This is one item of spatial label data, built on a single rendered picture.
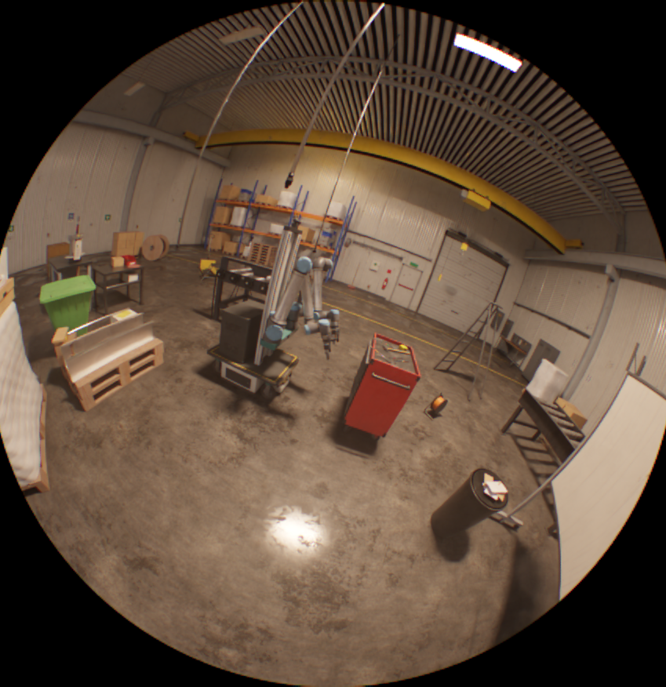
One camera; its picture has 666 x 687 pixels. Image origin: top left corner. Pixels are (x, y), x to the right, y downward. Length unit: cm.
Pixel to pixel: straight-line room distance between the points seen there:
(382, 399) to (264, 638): 213
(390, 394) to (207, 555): 194
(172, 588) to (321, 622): 90
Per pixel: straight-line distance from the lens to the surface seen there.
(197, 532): 176
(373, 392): 205
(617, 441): 219
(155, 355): 289
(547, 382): 793
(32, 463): 225
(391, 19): 780
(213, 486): 187
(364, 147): 968
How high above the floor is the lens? 169
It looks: 23 degrees down
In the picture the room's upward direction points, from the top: 19 degrees clockwise
